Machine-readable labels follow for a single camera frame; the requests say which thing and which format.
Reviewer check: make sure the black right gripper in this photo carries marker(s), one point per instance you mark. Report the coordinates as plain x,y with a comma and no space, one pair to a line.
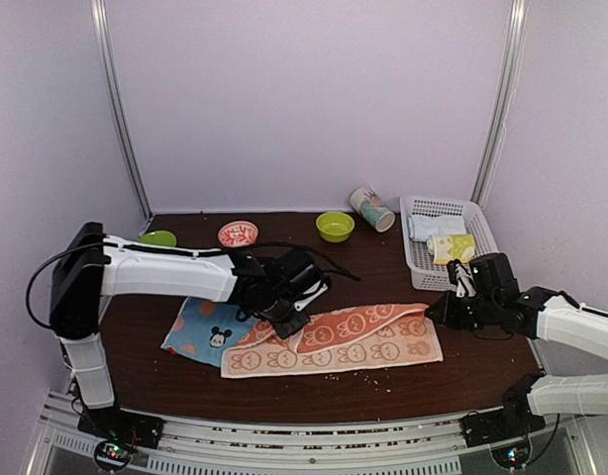
447,316

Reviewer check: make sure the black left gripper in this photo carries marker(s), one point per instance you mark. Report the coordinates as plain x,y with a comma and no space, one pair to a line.
288,329

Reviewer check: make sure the white perforated plastic basket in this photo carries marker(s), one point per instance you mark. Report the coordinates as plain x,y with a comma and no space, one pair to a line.
425,275

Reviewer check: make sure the orange bunny towel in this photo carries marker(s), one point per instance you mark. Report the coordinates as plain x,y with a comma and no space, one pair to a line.
349,339

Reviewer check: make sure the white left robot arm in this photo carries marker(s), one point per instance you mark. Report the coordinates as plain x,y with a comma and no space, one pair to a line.
96,265

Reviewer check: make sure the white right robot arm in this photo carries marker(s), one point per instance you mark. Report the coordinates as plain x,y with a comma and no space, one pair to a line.
571,337

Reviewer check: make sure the blue mickey dotted towel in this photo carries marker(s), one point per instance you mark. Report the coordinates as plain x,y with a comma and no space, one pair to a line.
204,330

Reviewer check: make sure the rolled green yellow towel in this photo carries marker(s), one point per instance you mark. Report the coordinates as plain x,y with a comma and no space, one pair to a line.
445,248

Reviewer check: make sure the red patterned ceramic bowl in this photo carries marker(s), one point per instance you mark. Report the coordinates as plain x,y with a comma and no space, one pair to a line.
237,233

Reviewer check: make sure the light blue folded towel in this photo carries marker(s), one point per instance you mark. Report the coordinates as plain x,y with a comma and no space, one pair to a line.
421,227

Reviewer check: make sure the green plastic bowl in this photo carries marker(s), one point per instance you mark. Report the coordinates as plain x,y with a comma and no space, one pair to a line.
335,227

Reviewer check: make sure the right circuit board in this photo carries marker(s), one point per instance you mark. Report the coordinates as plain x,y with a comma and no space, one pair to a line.
512,456

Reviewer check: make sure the circuit board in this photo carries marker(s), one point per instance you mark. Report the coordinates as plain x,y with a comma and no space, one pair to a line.
512,456
112,457

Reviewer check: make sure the tall illustrated ceramic cup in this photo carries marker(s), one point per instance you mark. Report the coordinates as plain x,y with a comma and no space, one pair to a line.
372,209

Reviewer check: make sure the green plastic plate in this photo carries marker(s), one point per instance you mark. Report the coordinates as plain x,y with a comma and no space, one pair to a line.
159,237

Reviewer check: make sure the left circuit board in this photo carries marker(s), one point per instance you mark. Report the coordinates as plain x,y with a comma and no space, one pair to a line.
112,457

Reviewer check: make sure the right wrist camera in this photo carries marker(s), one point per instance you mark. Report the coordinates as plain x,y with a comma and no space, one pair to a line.
461,278

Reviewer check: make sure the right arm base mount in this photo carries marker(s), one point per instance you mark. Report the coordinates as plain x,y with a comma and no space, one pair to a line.
502,425

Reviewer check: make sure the front aluminium rail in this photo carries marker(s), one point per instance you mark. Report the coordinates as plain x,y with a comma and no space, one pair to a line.
432,445

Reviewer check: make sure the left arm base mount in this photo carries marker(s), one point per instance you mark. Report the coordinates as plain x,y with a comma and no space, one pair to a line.
118,425

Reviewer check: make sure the right aluminium frame post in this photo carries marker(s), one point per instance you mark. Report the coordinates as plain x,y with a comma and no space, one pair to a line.
506,91

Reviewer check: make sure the aluminium frame post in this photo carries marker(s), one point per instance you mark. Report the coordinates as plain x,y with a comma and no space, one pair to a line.
119,118
506,91

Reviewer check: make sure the left aluminium frame post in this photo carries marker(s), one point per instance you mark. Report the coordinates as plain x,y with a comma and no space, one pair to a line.
119,118

